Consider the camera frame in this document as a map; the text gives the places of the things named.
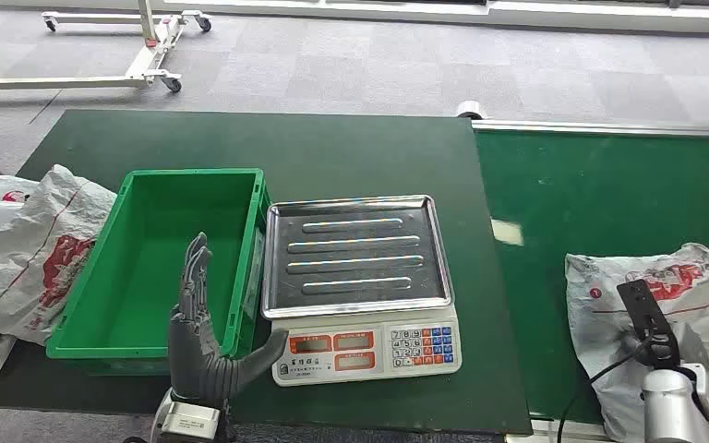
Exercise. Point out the steel scale tray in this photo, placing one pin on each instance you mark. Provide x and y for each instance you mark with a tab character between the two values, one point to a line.
354	257

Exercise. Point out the grey mailer bag, red print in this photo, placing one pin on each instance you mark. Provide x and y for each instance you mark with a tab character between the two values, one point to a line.
30	257

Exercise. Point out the right wrist camera unit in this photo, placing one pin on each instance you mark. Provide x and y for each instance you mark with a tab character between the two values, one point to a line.
639	309

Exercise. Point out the metal conveyor roller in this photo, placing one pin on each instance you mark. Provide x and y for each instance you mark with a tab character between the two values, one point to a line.
469	110

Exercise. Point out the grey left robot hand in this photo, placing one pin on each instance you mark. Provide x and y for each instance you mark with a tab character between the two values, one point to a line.
192	361

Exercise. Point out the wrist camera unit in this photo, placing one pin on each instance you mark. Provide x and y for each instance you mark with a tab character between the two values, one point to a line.
189	422
639	309

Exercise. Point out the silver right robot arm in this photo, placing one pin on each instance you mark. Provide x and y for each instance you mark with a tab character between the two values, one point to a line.
672	409

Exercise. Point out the grey mailer bag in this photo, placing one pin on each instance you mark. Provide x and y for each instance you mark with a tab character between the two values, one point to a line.
30	257
599	342

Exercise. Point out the left wrist camera unit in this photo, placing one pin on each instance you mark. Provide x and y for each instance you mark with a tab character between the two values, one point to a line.
189	422

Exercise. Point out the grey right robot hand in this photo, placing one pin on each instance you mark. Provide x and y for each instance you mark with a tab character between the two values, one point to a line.
691	348

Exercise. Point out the white wheeled stand frame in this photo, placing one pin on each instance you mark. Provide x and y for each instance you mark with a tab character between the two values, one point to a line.
146	58

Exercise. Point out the green plastic crate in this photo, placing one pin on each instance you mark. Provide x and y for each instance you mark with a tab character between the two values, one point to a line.
140	287

